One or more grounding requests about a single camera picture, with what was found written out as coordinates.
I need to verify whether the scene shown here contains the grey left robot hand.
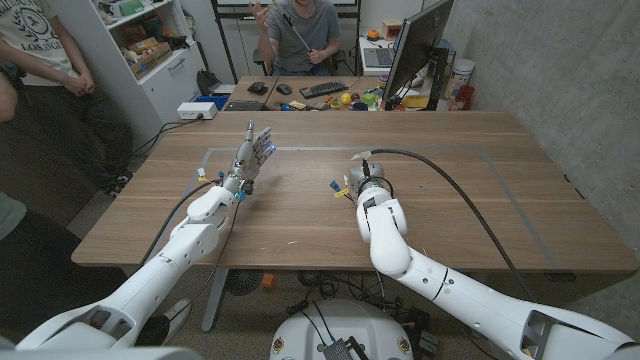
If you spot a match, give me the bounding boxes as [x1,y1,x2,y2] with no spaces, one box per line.
[222,119,278,198]

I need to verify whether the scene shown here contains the bare forearm of near person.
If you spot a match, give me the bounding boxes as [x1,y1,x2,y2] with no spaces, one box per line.
[0,73,19,124]

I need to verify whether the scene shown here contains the flat dark keyboard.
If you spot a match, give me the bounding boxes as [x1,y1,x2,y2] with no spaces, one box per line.
[222,100,267,113]

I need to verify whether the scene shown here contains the black computer monitor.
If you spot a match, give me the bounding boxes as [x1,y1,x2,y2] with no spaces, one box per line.
[381,0,456,112]

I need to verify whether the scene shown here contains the black keyboard with red trim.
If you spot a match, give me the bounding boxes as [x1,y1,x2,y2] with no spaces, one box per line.
[299,80,350,100]

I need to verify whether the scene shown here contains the black electronics module on torso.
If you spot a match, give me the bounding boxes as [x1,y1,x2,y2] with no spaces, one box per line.
[321,335,372,360]

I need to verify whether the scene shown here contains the white shelf cabinet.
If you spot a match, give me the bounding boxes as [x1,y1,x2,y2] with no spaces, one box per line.
[47,0,209,152]

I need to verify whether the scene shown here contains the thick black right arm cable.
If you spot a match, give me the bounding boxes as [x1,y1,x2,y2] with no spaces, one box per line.
[361,147,539,304]

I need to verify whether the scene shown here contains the open grey laptop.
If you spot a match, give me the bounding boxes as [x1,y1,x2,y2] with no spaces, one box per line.
[362,34,402,70]

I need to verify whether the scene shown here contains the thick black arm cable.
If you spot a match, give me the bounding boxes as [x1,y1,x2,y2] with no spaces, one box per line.
[139,178,222,269]
[361,147,539,304]

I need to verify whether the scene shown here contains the black power cable on floor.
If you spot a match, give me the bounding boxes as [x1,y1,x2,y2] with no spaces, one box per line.
[130,115,202,158]

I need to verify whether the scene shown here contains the near person in teal shirt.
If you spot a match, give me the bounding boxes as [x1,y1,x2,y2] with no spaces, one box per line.
[0,192,129,332]

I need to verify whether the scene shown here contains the yellow tray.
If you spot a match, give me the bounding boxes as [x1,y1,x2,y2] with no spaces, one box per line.
[401,94,432,110]

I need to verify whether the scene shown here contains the standing person in white T-shirt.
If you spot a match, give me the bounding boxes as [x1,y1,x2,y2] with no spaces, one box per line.
[0,0,134,197]

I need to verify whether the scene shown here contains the blue storage bin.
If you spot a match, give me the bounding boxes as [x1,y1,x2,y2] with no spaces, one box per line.
[193,94,231,112]

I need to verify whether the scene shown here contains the thin metal stick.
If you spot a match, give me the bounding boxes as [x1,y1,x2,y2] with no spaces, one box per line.
[272,0,314,53]

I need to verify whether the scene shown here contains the white power strip box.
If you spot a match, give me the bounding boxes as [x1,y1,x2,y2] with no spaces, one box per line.
[176,101,219,122]

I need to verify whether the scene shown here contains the wooden back desk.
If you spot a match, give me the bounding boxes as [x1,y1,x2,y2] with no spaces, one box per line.
[227,74,436,113]

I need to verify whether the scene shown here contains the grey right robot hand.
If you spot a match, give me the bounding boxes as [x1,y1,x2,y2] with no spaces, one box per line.
[347,160,387,196]

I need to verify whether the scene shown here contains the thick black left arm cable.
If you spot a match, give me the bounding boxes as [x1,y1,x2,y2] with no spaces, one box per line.
[139,178,222,269]

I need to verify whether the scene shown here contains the white plastic bucket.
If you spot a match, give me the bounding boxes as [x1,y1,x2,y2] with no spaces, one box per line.
[450,58,477,92]

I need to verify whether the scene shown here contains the black bag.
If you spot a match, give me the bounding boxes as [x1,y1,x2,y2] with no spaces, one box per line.
[195,69,222,97]

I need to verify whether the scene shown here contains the orange and white box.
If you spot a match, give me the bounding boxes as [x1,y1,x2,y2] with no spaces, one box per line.
[380,18,404,41]

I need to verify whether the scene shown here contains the white robot torso base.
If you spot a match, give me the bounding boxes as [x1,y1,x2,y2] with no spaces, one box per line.
[269,298,415,360]

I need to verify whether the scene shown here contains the tangle of black floor cables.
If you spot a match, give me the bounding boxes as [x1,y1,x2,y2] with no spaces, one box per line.
[284,269,432,342]

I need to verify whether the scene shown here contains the seated person in grey shirt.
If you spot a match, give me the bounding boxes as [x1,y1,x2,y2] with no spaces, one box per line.
[248,0,344,77]

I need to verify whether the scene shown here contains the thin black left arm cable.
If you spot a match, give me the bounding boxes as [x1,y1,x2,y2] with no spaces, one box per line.
[168,198,245,321]

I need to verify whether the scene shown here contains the cardboard box on shelf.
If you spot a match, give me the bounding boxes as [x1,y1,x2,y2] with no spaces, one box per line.
[130,41,174,81]

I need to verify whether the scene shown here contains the round black floor fan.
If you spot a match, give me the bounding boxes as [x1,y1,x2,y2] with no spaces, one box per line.
[224,269,265,298]

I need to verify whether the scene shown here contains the grey table leg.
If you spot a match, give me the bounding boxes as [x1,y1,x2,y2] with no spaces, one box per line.
[200,268,231,334]

